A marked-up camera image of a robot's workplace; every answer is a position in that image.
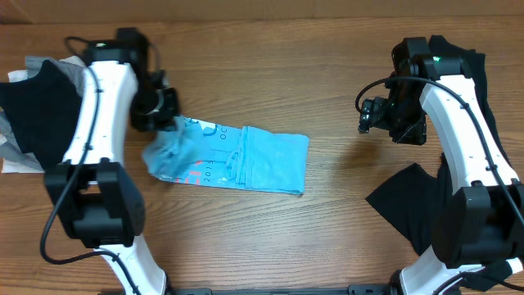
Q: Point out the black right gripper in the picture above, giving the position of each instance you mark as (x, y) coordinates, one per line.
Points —
(408, 133)

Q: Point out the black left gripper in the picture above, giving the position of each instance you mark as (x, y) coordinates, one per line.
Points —
(164, 121)

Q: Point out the light blue printed t-shirt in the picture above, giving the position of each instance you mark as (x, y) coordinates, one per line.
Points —
(213, 155)

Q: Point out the black t-shirt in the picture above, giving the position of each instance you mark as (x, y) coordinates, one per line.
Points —
(411, 199)

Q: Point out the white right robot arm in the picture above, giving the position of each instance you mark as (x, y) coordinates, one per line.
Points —
(465, 223)

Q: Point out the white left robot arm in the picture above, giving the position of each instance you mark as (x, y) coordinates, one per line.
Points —
(97, 208)

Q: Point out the folded grey shirt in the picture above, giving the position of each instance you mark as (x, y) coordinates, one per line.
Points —
(53, 69)

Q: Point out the folded black shirt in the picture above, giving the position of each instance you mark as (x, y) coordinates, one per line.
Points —
(37, 110)

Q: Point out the folded white shirt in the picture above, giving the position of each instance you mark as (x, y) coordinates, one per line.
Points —
(14, 160)

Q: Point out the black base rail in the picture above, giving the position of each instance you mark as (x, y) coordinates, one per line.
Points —
(353, 289)

